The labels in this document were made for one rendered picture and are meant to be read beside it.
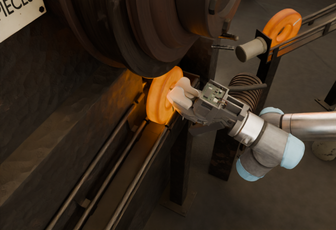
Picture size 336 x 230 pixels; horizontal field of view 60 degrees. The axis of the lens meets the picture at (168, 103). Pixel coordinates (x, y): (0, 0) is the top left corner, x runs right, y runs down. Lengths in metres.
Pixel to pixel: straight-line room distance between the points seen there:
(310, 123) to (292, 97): 1.12
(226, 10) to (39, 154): 0.40
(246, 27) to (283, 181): 1.32
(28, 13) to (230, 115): 0.45
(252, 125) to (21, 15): 0.50
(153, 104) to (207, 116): 0.13
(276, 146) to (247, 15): 1.99
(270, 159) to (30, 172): 0.50
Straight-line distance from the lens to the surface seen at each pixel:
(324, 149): 1.63
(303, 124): 0.83
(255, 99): 1.12
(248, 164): 0.78
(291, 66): 2.15
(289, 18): 1.08
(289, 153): 0.71
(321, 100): 1.97
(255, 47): 1.04
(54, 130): 0.55
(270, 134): 0.70
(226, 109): 0.69
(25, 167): 0.53
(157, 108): 0.69
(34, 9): 0.46
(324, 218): 1.54
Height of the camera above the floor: 1.28
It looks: 47 degrees down
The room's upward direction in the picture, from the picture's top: straight up
